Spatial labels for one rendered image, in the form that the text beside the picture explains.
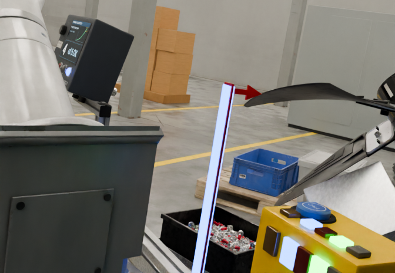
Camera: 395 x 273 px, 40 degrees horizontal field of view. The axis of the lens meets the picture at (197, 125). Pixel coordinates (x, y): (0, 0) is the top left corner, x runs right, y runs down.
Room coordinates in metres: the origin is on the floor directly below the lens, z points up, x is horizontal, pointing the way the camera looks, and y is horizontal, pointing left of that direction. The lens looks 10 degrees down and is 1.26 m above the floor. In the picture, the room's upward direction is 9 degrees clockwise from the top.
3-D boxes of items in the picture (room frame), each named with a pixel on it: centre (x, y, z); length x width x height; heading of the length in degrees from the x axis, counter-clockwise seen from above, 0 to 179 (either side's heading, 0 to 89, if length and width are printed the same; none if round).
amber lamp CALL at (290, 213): (0.60, -0.12, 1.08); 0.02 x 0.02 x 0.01; 29
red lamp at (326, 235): (0.55, -0.15, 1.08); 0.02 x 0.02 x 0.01; 29
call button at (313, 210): (0.61, -0.15, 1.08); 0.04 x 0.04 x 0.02
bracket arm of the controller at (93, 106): (1.38, 0.28, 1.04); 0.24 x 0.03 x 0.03; 29
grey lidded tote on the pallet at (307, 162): (4.04, -1.07, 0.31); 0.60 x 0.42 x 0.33; 155
